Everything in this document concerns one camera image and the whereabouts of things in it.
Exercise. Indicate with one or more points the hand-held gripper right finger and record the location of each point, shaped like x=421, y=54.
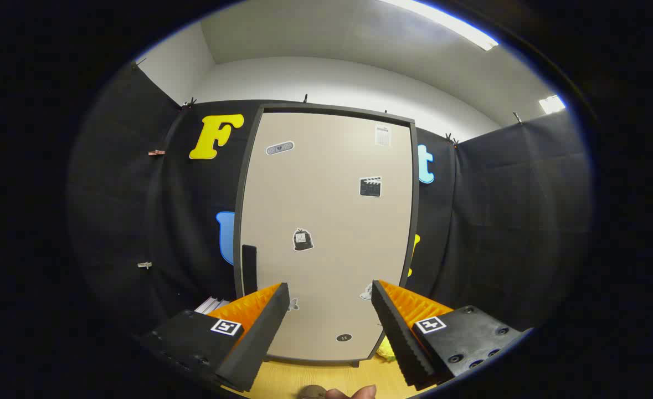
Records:
x=399, y=339

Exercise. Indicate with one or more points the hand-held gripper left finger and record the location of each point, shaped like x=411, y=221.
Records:
x=260, y=339

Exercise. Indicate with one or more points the beige shoe cabinet door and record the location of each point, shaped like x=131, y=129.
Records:
x=326, y=210

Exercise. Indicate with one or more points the dark grey shoe cabinet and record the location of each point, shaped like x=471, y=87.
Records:
x=416, y=194

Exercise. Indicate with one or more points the yellow plush toy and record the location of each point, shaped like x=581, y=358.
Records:
x=386, y=349

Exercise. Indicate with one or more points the row of books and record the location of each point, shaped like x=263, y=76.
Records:
x=210, y=306

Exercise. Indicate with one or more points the black backdrop cloth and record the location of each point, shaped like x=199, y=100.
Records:
x=498, y=221

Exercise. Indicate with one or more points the black cloth clip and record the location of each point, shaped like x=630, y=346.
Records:
x=190, y=103
x=518, y=117
x=451, y=139

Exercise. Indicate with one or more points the small ceiling light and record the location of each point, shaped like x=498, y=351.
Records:
x=551, y=104

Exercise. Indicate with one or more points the long ceiling light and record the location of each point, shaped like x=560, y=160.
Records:
x=448, y=23

